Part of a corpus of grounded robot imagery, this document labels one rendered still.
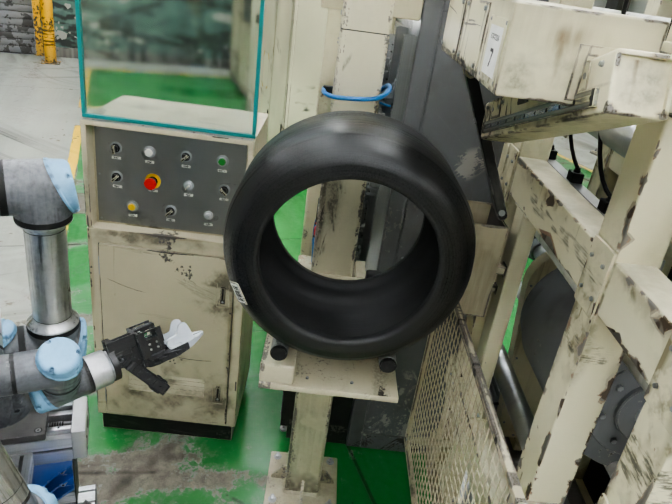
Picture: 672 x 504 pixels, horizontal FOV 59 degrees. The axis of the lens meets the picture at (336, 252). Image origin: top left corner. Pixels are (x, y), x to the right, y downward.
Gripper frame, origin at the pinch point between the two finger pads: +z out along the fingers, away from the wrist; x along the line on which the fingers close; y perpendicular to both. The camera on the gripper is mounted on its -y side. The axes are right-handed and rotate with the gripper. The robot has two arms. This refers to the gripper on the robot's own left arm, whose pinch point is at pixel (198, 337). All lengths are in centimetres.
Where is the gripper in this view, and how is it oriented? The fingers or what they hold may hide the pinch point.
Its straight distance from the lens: 139.7
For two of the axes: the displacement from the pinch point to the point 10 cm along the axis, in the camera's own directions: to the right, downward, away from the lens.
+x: -6.1, -0.9, 7.9
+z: 7.7, -3.1, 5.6
